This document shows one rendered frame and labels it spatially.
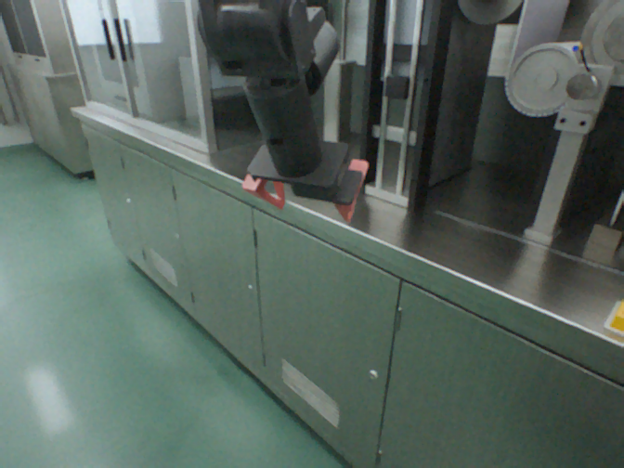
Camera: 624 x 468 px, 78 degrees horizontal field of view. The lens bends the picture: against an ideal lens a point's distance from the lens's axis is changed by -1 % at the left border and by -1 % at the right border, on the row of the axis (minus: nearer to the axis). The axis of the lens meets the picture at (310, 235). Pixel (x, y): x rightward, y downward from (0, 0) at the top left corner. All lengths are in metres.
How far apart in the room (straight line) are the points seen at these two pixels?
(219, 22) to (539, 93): 0.66
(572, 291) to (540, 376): 0.15
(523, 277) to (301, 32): 0.53
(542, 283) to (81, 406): 1.60
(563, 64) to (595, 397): 0.56
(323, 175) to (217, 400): 1.33
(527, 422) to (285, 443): 0.90
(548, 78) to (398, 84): 0.27
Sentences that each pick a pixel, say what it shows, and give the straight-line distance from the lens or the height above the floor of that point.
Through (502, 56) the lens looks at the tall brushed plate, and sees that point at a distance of 1.25.
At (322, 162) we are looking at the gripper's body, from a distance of 0.44.
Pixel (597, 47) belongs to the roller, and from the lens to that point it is 0.85.
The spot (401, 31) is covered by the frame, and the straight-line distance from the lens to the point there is 0.89.
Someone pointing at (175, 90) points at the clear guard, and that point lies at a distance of 1.44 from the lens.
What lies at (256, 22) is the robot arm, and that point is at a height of 1.26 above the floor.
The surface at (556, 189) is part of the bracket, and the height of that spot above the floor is 0.99.
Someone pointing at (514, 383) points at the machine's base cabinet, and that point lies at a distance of 0.79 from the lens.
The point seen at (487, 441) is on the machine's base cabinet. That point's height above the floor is 0.55.
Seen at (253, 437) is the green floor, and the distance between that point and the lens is 1.54.
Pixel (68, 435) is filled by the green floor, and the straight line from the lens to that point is 1.75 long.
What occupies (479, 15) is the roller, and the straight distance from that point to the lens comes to 0.93.
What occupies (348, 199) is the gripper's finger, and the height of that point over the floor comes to 1.09.
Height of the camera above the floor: 1.26
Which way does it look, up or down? 28 degrees down
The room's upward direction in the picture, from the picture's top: straight up
